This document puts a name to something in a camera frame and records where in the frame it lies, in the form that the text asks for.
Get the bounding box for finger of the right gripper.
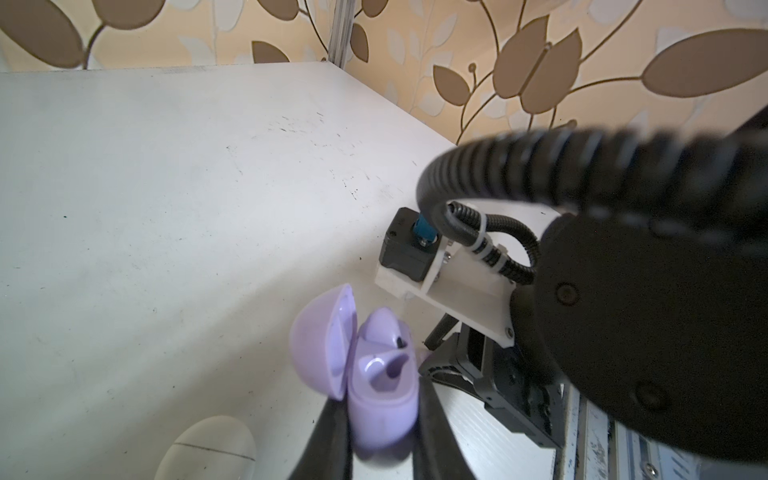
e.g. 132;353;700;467
423;314;459;351

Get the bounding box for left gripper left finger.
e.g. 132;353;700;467
289;398;353;480

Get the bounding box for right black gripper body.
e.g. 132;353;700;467
419;324;565;449

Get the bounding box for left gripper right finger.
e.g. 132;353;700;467
412;376;475;480

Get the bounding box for purple round charging case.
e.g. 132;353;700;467
290;284;419;454

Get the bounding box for white round charging case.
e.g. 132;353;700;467
155;415;256;480

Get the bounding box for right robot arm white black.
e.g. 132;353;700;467
416;128;767;464

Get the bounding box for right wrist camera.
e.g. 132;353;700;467
375;207;515;348

